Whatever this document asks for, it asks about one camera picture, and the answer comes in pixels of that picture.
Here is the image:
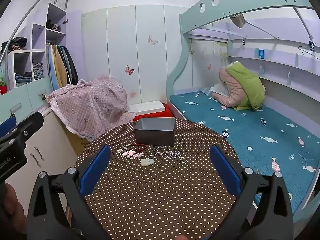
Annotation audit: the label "pink quilt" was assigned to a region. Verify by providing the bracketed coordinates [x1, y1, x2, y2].
[211, 67, 247, 108]

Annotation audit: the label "white wardrobe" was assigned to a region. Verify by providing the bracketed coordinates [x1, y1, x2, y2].
[81, 4, 183, 105]

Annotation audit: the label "silver chain necklace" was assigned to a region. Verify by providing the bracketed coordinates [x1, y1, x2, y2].
[149, 145, 187, 163]

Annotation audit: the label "light teal bunk bed frame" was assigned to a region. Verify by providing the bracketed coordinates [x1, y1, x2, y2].
[166, 0, 320, 233]

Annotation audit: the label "dark folded clothes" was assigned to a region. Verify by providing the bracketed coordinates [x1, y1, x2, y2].
[1, 37, 27, 52]

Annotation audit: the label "row of hanging clothes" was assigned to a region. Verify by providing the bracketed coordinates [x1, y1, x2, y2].
[46, 44, 79, 90]

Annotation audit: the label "folded jeans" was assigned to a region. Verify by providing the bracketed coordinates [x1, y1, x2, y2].
[15, 62, 45, 84]

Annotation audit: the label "person's left hand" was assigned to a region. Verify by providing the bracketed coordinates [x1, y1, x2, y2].
[0, 183, 27, 230]

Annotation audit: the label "dark grey storage box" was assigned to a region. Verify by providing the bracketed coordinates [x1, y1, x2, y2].
[134, 117, 176, 147]

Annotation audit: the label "brown polka-dot tablecloth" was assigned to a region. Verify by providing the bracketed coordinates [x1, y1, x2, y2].
[71, 119, 244, 240]

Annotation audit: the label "grey hanging cloth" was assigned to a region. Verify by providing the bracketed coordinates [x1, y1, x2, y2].
[230, 12, 247, 28]

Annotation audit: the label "white pillow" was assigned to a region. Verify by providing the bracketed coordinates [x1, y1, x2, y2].
[209, 82, 230, 98]

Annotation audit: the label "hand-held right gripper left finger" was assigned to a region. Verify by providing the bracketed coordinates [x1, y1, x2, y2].
[27, 144, 112, 240]

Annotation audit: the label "teal fish-print bed sheet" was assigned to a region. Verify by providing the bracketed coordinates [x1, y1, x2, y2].
[169, 87, 320, 213]

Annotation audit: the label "pink printed cloth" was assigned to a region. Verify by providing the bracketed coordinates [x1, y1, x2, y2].
[47, 75, 137, 140]

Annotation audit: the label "grey metal stair rail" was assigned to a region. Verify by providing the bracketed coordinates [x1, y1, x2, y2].
[0, 0, 71, 65]

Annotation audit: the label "white open shelf unit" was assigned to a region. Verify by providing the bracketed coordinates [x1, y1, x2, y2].
[7, 3, 68, 92]

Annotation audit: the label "wire clothes hanger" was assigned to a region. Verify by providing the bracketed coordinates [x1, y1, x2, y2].
[297, 44, 320, 61]

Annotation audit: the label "red bead bracelet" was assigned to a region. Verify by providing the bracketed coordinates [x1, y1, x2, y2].
[129, 142, 147, 153]

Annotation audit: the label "cardboard box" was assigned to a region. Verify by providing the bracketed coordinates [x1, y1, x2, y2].
[65, 127, 95, 155]

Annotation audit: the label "white and teal cabinet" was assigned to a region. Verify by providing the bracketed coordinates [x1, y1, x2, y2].
[0, 76, 78, 205]

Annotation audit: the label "pale jade pendant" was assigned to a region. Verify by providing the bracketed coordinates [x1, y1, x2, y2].
[139, 157, 155, 167]

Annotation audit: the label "flat white box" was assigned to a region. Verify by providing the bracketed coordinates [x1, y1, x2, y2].
[128, 100, 166, 113]

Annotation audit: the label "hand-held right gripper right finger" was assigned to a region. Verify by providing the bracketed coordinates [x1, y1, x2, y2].
[209, 145, 294, 240]

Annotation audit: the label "red and white box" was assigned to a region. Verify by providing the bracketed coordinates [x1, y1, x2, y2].
[132, 103, 175, 122]

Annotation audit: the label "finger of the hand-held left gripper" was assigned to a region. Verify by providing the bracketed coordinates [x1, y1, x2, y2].
[0, 111, 44, 145]

